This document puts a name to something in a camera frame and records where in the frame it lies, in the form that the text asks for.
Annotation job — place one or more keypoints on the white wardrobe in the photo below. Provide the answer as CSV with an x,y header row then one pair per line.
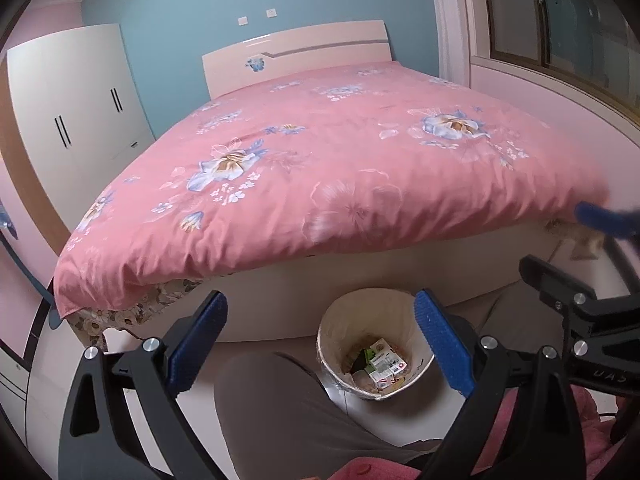
x,y
75,110

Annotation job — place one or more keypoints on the cream waste bin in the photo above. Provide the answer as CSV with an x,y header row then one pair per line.
x,y
372,345

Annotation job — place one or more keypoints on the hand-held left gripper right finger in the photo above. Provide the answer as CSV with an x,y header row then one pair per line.
x,y
445,345

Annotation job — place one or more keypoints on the window with dark frame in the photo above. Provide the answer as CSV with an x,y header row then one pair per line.
x,y
575,20

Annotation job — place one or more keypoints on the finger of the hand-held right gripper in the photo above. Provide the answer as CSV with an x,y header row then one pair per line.
x,y
600,220
560,290

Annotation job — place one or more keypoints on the person's grey trouser leg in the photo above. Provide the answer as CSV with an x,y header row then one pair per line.
x,y
300,420
520,320

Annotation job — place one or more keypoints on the pink floral blanket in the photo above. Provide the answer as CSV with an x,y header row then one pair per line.
x,y
325,170

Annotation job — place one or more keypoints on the green box with red mark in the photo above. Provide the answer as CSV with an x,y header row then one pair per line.
x,y
378,351

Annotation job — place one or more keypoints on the white bed frame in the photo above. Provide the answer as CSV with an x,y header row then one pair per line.
x,y
375,270

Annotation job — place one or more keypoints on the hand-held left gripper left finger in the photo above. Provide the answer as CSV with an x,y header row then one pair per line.
x,y
197,345

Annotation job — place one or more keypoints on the brown floral bed sheet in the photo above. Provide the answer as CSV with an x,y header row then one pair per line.
x,y
130,305

